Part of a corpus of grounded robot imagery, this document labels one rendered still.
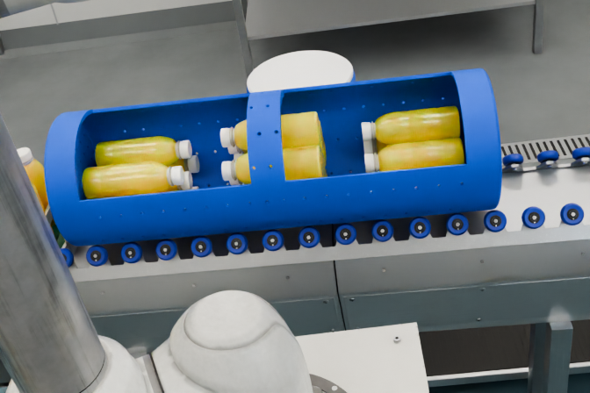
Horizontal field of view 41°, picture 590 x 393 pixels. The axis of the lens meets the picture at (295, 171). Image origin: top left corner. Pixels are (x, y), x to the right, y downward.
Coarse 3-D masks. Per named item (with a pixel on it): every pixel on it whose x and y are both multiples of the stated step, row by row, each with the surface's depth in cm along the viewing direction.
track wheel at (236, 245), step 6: (234, 234) 162; (240, 234) 162; (228, 240) 162; (234, 240) 162; (240, 240) 162; (246, 240) 162; (228, 246) 162; (234, 246) 162; (240, 246) 162; (246, 246) 162; (234, 252) 162; (240, 252) 162
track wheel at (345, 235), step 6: (336, 228) 160; (342, 228) 160; (348, 228) 160; (354, 228) 160; (336, 234) 160; (342, 234) 160; (348, 234) 160; (354, 234) 159; (342, 240) 160; (348, 240) 160; (354, 240) 160
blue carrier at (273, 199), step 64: (64, 128) 157; (128, 128) 175; (192, 128) 175; (256, 128) 150; (64, 192) 153; (192, 192) 151; (256, 192) 150; (320, 192) 150; (384, 192) 149; (448, 192) 149
